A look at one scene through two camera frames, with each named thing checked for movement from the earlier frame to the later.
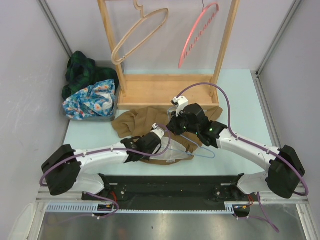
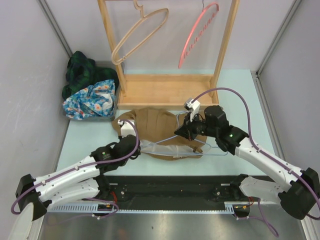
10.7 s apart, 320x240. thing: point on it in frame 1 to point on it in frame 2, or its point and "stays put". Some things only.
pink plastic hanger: [200, 34] stays put
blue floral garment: [96, 99] stays put
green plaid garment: [81, 73] stays put
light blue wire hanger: [190, 153] to [178, 114]
